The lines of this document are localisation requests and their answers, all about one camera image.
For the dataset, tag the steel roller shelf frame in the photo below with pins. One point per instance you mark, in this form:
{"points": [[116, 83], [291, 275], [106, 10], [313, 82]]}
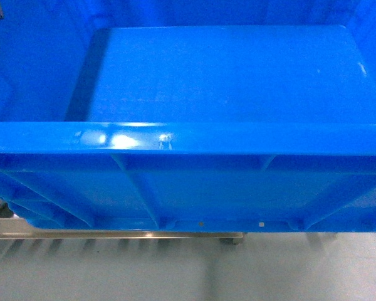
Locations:
{"points": [[18, 231]]}

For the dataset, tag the large blue plastic crate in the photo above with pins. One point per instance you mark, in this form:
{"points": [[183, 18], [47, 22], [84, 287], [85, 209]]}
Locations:
{"points": [[197, 116]]}

